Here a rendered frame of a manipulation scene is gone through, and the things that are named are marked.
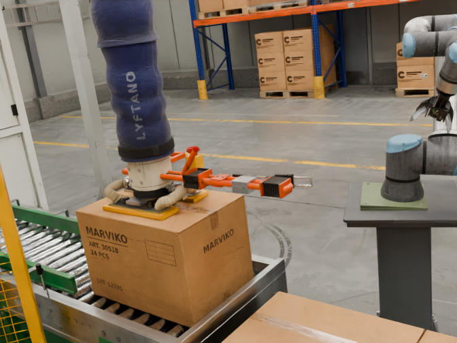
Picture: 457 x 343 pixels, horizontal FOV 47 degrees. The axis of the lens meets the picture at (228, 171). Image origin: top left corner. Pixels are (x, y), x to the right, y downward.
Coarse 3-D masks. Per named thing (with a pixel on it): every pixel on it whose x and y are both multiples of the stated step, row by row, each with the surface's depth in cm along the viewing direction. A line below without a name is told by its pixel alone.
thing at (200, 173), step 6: (192, 168) 203; (198, 168) 204; (204, 168) 202; (186, 174) 200; (192, 174) 199; (198, 174) 194; (204, 174) 196; (210, 174) 199; (186, 180) 198; (192, 180) 196; (198, 180) 194; (186, 186) 198; (192, 186) 196; (198, 186) 195; (204, 186) 197
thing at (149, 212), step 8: (120, 200) 219; (152, 200) 206; (104, 208) 216; (112, 208) 213; (120, 208) 211; (128, 208) 210; (136, 208) 207; (144, 208) 206; (152, 208) 205; (168, 208) 203; (176, 208) 203; (144, 216) 203; (152, 216) 200; (160, 216) 197; (168, 216) 200
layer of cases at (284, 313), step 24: (264, 312) 203; (288, 312) 201; (312, 312) 199; (336, 312) 197; (360, 312) 195; (240, 336) 190; (264, 336) 188; (288, 336) 187; (312, 336) 185; (336, 336) 183; (360, 336) 181; (384, 336) 180; (408, 336) 178; (432, 336) 177
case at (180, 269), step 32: (128, 192) 237; (224, 192) 220; (96, 224) 215; (128, 224) 202; (160, 224) 195; (192, 224) 191; (224, 224) 206; (96, 256) 222; (128, 256) 208; (160, 256) 196; (192, 256) 192; (224, 256) 208; (96, 288) 230; (128, 288) 215; (160, 288) 202; (192, 288) 194; (224, 288) 209; (192, 320) 196
